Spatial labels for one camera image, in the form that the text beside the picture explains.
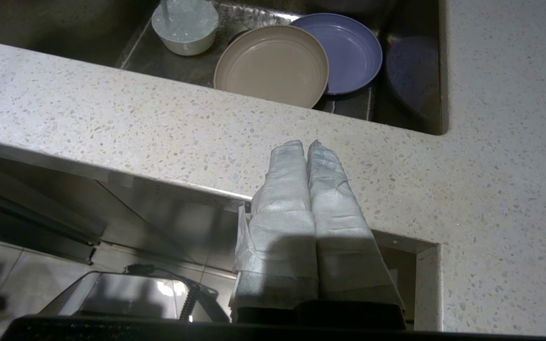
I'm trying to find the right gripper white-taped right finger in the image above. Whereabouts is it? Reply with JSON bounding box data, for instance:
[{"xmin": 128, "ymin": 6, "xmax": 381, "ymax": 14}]
[{"xmin": 306, "ymin": 139, "xmax": 405, "ymax": 314}]

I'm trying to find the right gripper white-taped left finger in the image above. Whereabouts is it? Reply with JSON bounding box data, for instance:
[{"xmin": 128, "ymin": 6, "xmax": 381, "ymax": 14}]
[{"xmin": 229, "ymin": 139, "xmax": 319, "ymax": 323}]

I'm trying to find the beige plastic plate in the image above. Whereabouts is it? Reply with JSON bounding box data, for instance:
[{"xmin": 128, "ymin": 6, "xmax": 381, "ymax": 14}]
[{"xmin": 213, "ymin": 24, "xmax": 330, "ymax": 109}]

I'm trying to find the purple plastic plate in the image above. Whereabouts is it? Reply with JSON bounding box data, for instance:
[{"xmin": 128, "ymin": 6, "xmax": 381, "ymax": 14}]
[{"xmin": 291, "ymin": 12, "xmax": 383, "ymax": 96}]

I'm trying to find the small white bowl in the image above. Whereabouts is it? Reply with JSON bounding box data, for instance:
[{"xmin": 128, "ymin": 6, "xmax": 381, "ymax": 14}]
[{"xmin": 151, "ymin": 0, "xmax": 220, "ymax": 57}]

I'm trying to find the stainless steel sink basin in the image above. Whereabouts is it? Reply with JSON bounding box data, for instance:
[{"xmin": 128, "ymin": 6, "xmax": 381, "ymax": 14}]
[{"xmin": 0, "ymin": 0, "xmax": 446, "ymax": 136}]

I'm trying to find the beige base cabinet front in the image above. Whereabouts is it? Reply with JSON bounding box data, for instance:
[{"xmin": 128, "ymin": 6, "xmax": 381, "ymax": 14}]
[{"xmin": 95, "ymin": 175, "xmax": 257, "ymax": 278}]

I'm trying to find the grey glossy cabinet door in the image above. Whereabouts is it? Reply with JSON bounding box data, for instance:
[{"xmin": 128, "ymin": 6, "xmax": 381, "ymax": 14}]
[{"xmin": 0, "ymin": 151, "xmax": 109, "ymax": 266}]

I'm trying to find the black coiled cable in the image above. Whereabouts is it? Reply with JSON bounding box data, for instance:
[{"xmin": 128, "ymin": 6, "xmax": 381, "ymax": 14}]
[{"xmin": 124, "ymin": 263, "xmax": 207, "ymax": 323}]

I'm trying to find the grey glossy robot base plate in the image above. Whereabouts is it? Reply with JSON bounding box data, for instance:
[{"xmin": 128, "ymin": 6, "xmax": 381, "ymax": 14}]
[{"xmin": 38, "ymin": 270, "xmax": 230, "ymax": 323}]

